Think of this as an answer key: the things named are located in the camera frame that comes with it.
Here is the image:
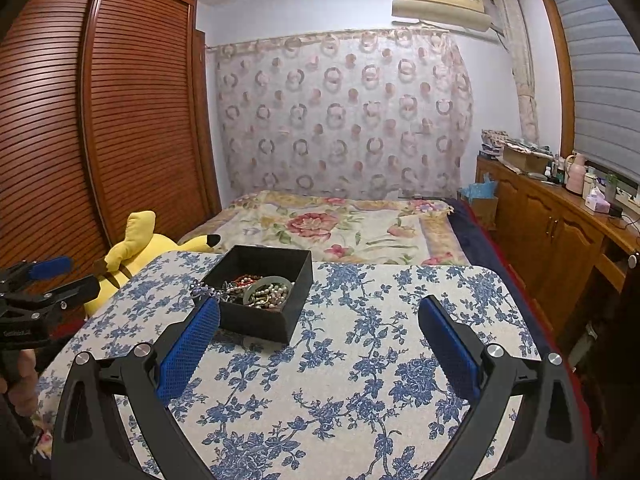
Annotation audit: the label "pink thermos jug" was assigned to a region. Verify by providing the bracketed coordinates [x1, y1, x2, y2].
[565, 152, 587, 195]

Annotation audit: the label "flat cardboard box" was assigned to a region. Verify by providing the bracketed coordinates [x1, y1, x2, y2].
[501, 145, 548, 175]

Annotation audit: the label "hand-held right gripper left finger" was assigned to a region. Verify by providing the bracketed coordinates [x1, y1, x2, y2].
[51, 297, 221, 480]

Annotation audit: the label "beige window curtain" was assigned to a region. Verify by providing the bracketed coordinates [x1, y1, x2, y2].
[492, 0, 541, 143]

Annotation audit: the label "pink tissue box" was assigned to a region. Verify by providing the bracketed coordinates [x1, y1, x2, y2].
[585, 190, 612, 215]

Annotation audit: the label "small cosmetic bottles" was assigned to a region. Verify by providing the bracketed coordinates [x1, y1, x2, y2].
[545, 152, 566, 183]

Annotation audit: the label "grey window blind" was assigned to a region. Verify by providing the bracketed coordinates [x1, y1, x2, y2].
[547, 0, 640, 186]

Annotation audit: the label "cream air conditioner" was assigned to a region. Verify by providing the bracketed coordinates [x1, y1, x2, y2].
[391, 0, 493, 33]

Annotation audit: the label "person's left hand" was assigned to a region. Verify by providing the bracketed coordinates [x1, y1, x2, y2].
[0, 349, 40, 417]

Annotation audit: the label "wooden side cabinet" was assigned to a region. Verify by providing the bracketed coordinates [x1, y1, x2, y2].
[474, 155, 640, 356]

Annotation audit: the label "floral bed blanket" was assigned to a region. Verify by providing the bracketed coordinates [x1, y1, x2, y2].
[177, 190, 471, 267]

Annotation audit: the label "blue purple bead necklace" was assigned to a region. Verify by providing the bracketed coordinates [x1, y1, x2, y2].
[190, 282, 236, 304]

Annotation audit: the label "brown slatted wardrobe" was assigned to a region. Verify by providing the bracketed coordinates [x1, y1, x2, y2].
[0, 0, 223, 301]

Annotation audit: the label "pale grey green bangle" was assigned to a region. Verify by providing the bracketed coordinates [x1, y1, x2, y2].
[243, 276, 292, 307]

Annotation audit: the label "yellow plush toy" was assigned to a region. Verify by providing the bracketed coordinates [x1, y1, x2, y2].
[82, 211, 222, 317]

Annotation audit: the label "blue floral tablecloth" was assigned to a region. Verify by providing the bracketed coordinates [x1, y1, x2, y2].
[32, 249, 543, 480]

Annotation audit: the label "circle pattern curtain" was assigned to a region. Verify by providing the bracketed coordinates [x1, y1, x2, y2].
[214, 27, 475, 201]

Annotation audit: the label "stack of papers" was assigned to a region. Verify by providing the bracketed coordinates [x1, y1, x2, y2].
[480, 129, 511, 161]

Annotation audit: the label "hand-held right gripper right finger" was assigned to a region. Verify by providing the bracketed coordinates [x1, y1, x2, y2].
[418, 296, 587, 480]

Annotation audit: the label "cardboard box with blue paper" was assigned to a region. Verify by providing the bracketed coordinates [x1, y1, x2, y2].
[457, 174, 500, 231]

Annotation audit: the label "black jewelry box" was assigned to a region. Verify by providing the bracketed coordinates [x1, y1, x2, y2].
[200, 244, 314, 345]

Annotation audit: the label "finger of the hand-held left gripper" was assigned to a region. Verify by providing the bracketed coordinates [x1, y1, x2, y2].
[0, 256, 75, 291]
[0, 274, 102, 317]

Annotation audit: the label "pearl bead bracelet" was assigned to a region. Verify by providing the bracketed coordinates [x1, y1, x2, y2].
[252, 284, 292, 309]

